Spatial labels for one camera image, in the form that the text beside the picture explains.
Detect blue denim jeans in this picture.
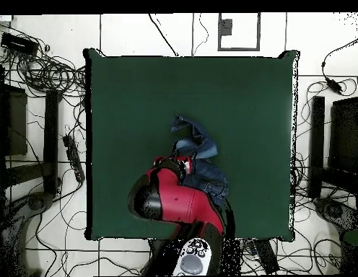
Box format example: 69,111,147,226
168,114,230,209

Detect dark green table cloth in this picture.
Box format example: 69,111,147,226
83,48,300,242

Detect black power strip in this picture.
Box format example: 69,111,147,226
62,134,86,183

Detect black rectangular box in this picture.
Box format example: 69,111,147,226
252,239,281,274

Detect grey curved stand base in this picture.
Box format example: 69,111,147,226
0,191,56,276
313,197,358,232

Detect black power adapter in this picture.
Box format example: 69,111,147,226
326,76,345,94

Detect green round bin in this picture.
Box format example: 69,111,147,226
339,229,358,275

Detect black electronics box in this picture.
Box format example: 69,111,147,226
0,32,40,56

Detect tangled black cables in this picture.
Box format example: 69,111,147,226
289,80,358,275
0,22,87,99

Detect black metal frame stand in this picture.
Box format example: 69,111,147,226
0,65,63,200
307,73,358,203

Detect thick black cable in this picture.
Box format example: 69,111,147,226
148,12,180,57

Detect thin black cable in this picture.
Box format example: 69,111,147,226
191,12,210,57

